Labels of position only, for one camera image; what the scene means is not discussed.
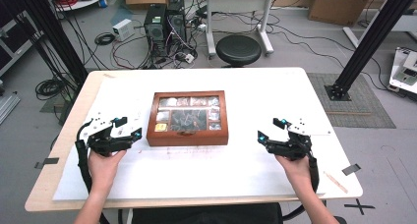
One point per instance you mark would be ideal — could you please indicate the wooden box with glass lid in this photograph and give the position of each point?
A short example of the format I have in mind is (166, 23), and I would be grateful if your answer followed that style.
(187, 139)

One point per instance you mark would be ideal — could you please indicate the white flat device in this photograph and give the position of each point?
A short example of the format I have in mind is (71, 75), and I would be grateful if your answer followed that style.
(405, 75)

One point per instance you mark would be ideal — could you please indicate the grey metal rack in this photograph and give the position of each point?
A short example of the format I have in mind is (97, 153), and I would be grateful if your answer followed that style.
(13, 44)

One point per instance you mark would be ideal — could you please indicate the person's left hand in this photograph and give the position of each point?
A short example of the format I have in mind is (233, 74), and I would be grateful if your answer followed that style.
(101, 171)

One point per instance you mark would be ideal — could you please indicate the black metal stand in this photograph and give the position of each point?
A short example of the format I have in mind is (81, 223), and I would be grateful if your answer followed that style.
(62, 44)
(367, 44)

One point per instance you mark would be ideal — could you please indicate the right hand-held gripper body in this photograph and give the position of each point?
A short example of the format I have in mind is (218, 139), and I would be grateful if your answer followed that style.
(298, 146)

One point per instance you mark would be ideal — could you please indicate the white board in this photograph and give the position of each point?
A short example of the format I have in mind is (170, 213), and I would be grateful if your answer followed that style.
(196, 171)

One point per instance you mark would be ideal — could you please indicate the white power adapter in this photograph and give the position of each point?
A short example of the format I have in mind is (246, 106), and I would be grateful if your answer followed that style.
(189, 58)

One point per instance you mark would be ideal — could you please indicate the person's right hand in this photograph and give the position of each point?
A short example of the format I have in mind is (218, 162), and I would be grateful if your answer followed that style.
(300, 173)

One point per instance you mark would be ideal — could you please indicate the black tape piece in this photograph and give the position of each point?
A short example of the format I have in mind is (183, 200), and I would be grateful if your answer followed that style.
(351, 169)
(49, 161)

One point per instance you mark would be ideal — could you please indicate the white table frame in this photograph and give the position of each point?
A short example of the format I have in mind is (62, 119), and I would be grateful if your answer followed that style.
(406, 22)

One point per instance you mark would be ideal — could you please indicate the thin wooden stick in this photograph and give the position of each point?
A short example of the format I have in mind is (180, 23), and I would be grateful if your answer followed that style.
(335, 182)

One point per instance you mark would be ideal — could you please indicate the black tape cross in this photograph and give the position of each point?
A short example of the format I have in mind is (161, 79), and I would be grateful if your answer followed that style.
(359, 206)

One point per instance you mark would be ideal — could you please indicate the black open computer tower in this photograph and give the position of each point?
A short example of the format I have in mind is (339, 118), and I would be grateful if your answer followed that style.
(177, 21)

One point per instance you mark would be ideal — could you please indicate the white box device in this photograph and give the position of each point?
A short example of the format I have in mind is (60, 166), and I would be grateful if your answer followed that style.
(123, 29)

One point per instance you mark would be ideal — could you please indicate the grey floor mat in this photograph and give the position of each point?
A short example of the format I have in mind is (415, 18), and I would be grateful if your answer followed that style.
(364, 102)

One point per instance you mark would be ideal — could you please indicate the black round stool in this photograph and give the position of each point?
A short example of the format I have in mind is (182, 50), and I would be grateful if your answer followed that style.
(238, 49)

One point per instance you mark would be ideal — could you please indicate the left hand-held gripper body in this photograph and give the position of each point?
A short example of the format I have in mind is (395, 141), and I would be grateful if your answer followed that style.
(98, 141)

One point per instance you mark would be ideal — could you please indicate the large cardboard box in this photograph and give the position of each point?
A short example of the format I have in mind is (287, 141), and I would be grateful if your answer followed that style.
(337, 6)

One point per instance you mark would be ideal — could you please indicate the blue tape roll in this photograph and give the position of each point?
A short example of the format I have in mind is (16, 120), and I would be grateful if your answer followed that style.
(103, 2)

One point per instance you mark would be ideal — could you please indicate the round white table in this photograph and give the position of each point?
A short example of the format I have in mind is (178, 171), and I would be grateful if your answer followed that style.
(88, 3)

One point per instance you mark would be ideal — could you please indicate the aluminium profile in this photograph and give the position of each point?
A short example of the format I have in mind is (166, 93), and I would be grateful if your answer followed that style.
(7, 106)

